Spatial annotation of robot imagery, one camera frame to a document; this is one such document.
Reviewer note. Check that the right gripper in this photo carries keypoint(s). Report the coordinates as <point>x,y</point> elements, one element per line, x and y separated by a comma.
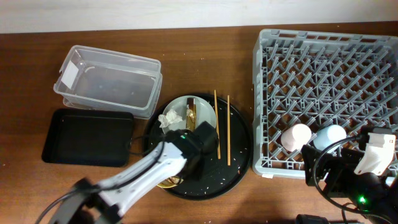
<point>342,168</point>

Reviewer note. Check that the blue plastic cup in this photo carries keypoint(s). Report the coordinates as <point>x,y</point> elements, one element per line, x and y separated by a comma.
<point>328,136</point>

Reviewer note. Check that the pink plastic cup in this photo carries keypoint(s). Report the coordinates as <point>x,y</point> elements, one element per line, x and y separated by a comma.
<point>295,137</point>

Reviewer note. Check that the gold snack wrapper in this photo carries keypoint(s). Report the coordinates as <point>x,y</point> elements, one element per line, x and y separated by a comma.
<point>191,116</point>

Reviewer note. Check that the yellow bowl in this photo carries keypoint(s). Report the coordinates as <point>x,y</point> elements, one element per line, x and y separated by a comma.
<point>170,182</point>

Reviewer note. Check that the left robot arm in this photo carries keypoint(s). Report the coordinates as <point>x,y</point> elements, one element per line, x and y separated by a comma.
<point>179,153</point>

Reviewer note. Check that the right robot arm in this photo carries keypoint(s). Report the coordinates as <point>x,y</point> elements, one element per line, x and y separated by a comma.
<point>368,192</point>

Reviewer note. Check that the grey dishwasher rack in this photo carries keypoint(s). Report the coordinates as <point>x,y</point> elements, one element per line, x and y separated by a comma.
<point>318,79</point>

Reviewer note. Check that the right wooden chopstick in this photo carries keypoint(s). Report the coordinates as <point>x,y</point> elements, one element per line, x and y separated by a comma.
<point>228,132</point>

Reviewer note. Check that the wooden chopstick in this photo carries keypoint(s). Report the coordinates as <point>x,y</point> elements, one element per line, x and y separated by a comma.
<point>217,124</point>
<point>228,132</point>

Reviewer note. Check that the round black tray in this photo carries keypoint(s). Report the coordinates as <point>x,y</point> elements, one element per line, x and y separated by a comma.
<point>217,177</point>

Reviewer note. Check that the left wooden chopstick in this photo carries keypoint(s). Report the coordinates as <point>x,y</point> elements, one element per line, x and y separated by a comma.
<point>217,124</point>

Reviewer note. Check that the grey plate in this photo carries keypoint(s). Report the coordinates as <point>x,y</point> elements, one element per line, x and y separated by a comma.
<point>204,112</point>

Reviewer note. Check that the crumpled white tissue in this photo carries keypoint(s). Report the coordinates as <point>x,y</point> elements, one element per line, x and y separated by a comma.
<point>171,117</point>

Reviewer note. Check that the clear plastic bin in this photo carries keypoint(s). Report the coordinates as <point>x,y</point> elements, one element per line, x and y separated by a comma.
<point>102,79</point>

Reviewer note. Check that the black rectangular tray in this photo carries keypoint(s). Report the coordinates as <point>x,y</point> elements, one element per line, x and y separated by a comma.
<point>89,137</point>

